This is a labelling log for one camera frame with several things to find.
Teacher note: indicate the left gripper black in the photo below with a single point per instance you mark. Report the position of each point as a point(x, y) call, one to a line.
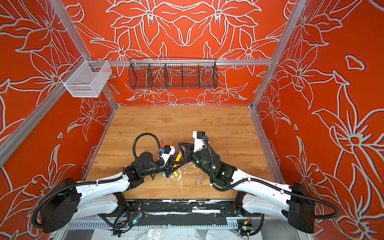
point(171, 168)

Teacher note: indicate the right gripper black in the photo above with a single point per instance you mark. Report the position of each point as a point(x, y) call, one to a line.
point(186, 154)

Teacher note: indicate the orange marker pen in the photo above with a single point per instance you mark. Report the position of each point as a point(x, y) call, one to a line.
point(177, 160)

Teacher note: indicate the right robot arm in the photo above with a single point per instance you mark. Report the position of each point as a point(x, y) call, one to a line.
point(291, 203)

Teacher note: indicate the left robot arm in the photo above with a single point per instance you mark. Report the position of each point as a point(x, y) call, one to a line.
point(71, 200)

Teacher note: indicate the clear plastic bin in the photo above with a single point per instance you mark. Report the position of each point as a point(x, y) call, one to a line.
point(87, 78)

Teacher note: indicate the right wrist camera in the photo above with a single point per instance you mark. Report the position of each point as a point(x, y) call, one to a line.
point(199, 143)

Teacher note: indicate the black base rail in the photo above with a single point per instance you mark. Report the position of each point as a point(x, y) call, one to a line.
point(220, 207)

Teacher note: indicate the black wire basket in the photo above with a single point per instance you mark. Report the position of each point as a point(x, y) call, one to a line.
point(173, 74)

